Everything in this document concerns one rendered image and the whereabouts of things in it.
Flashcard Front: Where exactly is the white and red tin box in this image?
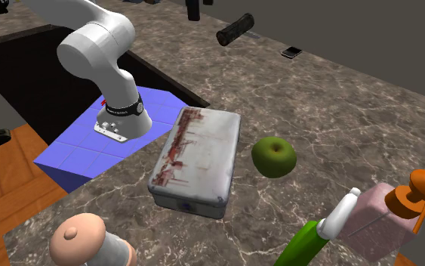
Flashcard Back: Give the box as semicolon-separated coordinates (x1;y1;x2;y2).
147;107;242;220

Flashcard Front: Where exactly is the black upright bottle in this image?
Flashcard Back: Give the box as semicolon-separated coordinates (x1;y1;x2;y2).
185;0;202;22

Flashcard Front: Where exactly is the blue tiled robot stand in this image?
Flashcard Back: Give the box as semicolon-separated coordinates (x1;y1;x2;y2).
32;85;182;194

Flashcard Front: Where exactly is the black phone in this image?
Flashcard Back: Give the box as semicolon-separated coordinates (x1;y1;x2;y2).
280;46;303;60

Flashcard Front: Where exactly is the pink soap dispenser orange pump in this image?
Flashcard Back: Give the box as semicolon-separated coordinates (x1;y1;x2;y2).
335;169;425;263

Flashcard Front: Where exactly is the peach and white round figure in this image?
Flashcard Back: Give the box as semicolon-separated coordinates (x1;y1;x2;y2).
48;212;138;266

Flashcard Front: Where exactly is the green and white bottle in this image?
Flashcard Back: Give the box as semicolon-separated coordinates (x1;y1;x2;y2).
273;187;362;266

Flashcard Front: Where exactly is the green apple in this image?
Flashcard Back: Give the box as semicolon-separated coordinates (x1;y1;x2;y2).
251;136;297;180

